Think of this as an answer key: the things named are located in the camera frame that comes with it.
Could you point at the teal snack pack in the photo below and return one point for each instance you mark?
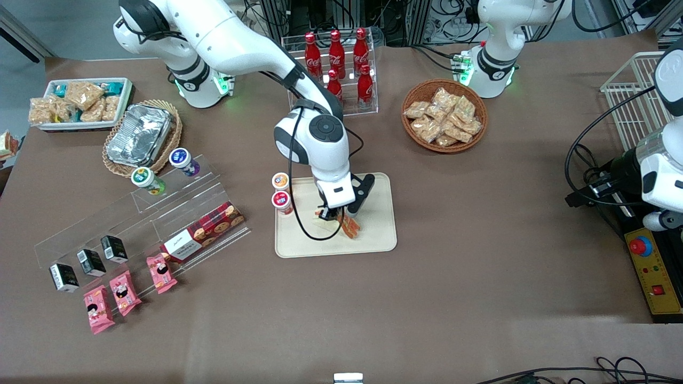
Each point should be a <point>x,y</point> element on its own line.
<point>76,114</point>
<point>113,87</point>
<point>60,89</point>

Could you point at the yellow emergency stop control box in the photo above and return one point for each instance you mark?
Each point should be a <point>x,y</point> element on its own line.
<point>659,266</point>

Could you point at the cream plastic tray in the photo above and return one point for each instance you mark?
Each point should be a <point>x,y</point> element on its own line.
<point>379,234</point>

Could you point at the pink snack pack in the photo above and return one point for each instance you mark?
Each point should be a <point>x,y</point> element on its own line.
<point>98,309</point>
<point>125,292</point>
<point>161,273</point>

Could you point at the triangle sandwich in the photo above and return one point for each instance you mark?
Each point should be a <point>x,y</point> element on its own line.
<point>5,145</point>
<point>352,228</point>

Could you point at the red cookie box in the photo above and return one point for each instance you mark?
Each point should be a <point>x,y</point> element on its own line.
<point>203,232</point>

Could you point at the white rectangular bin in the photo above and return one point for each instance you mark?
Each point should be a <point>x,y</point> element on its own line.
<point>125,101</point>

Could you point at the red lid yogurt cup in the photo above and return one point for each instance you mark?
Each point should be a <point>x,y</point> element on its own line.
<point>281,201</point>

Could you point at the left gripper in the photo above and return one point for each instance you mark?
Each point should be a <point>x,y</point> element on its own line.
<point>620,169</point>

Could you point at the clear acrylic bottle rack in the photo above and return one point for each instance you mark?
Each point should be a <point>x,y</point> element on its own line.
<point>355,109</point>

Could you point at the orange lid yogurt cup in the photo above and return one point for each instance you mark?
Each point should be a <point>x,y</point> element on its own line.
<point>280,181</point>

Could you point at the silver foil container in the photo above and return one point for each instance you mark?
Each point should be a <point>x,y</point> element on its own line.
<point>139,133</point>

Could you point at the aluminium frame rack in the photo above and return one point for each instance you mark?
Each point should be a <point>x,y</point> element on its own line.
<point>275,16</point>

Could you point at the beige snack pack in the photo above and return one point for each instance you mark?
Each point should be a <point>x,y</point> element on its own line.
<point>456,132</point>
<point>427,129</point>
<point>465,108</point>
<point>38,112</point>
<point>60,109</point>
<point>445,141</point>
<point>436,113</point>
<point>415,110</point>
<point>471,127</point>
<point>84,93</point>
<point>93,113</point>
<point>111,106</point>
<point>444,97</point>

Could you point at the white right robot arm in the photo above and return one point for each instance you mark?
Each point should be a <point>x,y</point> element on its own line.
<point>240,48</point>

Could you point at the red cola bottle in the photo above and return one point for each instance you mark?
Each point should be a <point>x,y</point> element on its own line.
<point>334,85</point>
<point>360,48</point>
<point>365,89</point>
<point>312,53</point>
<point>336,50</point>

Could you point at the green lid yogurt cup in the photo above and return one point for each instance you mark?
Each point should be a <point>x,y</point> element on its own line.
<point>143,177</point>

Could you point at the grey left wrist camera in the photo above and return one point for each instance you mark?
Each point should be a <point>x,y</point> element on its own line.
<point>661,220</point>

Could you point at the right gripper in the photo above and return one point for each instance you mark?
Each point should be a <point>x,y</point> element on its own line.
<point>330,213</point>

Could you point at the white metal bracket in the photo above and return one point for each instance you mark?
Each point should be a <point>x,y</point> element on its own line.
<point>348,378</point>

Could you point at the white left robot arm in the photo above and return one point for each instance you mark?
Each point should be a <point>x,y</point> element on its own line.
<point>499,32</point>

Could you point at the clear acrylic stepped shelf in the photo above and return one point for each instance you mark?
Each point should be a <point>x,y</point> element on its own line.
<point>176,197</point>

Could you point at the round wicker basket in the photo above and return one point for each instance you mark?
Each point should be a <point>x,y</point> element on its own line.
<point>413,141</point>

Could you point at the blue lid yogurt cup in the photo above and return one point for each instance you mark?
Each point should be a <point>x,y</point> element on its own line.
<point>181,158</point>

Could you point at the oval wicker basket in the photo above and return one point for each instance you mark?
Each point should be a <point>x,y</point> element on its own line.
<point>173,138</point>

